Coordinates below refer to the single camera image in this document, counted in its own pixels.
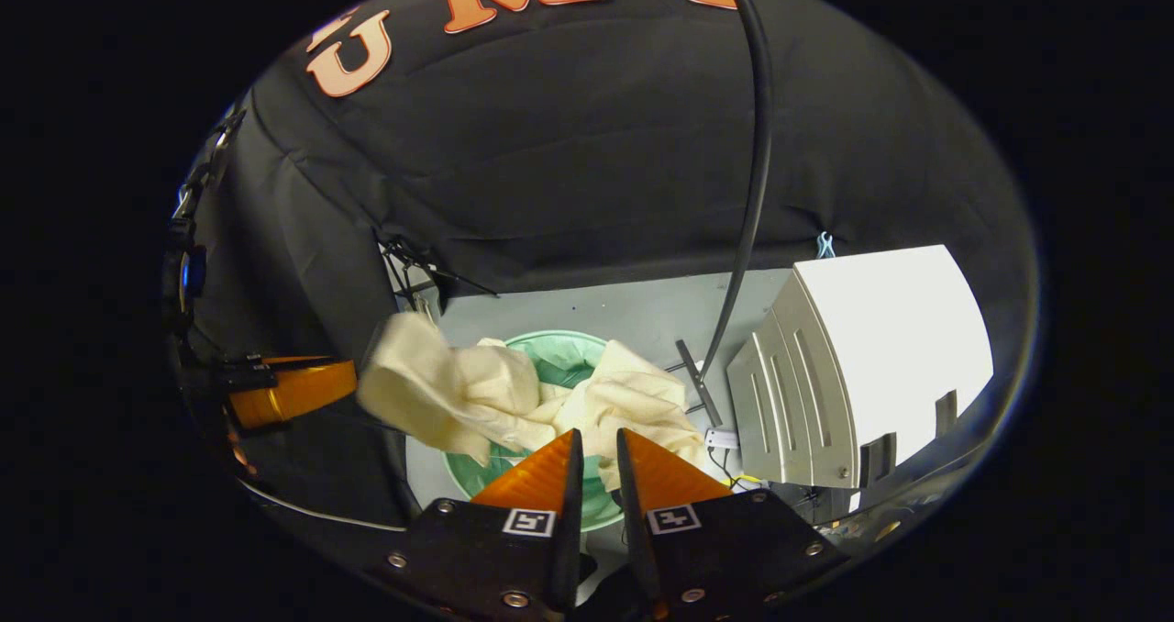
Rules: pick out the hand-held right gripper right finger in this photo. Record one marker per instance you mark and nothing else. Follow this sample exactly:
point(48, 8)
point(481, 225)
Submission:
point(637, 549)

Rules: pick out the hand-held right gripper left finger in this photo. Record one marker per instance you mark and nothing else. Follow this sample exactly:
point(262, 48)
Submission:
point(569, 549)

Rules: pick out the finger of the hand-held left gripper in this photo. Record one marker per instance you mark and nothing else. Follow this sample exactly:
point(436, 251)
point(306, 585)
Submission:
point(293, 391)

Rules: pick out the cream shirt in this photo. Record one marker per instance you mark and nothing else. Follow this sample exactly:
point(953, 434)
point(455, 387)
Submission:
point(431, 393)

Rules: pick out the green laundry hamper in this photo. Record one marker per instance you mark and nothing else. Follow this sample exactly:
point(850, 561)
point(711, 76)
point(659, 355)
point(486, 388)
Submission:
point(559, 356)

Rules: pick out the black clothes rack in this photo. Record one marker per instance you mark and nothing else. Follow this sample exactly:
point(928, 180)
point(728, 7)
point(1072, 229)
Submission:
point(759, 127)

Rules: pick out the white power adapter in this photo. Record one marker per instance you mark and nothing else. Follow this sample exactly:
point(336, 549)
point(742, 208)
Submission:
point(722, 438)

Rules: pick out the black backdrop stand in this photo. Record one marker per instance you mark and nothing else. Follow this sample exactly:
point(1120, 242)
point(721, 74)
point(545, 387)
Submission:
point(417, 257)

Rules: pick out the white box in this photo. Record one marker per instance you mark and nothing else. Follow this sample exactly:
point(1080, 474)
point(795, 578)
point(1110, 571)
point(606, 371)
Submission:
point(880, 347)

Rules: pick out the small blue clip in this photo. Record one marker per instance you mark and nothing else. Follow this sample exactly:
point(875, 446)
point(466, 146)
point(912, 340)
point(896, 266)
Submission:
point(825, 245)

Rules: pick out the black backdrop cloth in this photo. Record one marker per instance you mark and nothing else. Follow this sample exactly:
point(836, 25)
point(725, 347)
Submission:
point(596, 145)

